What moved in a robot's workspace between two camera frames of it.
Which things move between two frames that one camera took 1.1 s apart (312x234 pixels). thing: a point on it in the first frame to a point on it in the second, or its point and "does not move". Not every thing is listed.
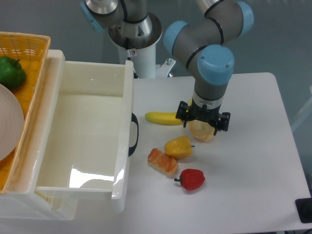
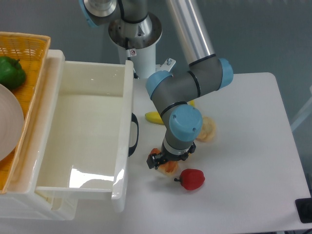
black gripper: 211,116 to 155,160
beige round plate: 11,122 does not move
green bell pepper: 12,75 does not move
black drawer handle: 131,149 does not move
